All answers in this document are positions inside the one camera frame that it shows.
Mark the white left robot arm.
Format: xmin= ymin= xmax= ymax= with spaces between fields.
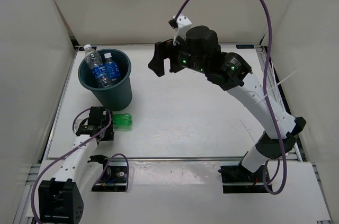
xmin=31 ymin=106 xmax=114 ymax=223

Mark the small blue label water bottle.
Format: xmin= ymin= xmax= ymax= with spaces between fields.
xmin=83 ymin=44 xmax=112 ymax=88

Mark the green plastic soda bottle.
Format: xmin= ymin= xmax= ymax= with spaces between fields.
xmin=112 ymin=113 xmax=132 ymax=130

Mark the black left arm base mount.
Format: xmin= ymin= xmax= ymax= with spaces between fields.
xmin=91 ymin=162 xmax=129 ymax=193

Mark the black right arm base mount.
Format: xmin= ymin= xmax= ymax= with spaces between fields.
xmin=218 ymin=161 xmax=267 ymax=194

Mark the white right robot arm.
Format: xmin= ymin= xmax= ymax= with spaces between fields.
xmin=148 ymin=26 xmax=306 ymax=182

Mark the dark green ribbed plastic bin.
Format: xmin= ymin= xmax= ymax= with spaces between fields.
xmin=78 ymin=49 xmax=132 ymax=111

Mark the blue label white cap bottle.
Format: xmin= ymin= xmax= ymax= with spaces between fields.
xmin=104 ymin=53 xmax=121 ymax=84

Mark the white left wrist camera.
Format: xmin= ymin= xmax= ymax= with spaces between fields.
xmin=73 ymin=118 xmax=88 ymax=133

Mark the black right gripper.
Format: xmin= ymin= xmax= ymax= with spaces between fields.
xmin=148 ymin=33 xmax=209 ymax=78

